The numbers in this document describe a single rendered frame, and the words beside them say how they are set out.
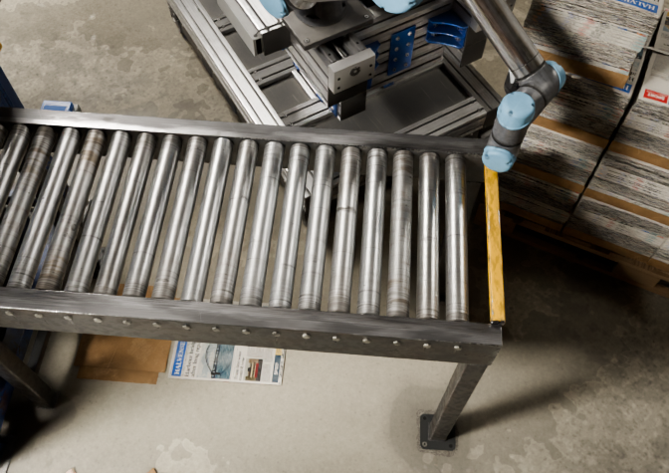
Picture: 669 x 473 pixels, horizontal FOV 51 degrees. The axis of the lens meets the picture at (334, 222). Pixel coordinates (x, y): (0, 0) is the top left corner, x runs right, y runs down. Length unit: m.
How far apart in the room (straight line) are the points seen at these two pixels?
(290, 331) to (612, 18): 1.04
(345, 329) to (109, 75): 1.93
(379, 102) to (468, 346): 1.32
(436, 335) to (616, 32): 0.85
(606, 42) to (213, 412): 1.55
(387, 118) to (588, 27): 0.96
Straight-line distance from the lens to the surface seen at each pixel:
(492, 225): 1.63
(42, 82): 3.19
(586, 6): 1.81
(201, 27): 2.90
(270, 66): 2.73
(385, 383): 2.30
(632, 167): 2.17
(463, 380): 1.73
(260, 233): 1.61
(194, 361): 2.35
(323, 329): 1.49
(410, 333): 1.50
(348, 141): 1.75
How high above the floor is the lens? 2.18
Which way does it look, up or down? 59 degrees down
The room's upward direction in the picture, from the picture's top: 1 degrees clockwise
